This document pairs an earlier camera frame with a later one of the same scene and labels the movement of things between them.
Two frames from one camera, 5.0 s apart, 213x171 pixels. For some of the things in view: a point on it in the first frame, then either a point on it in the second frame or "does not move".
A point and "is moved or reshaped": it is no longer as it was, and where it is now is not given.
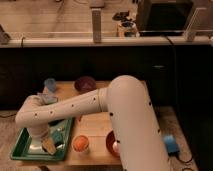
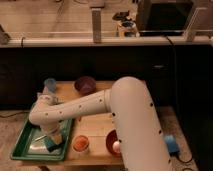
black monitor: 163,17 does not move
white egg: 116,147 does not move
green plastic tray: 59,133 does not move
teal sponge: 58,137 is moved or reshaped
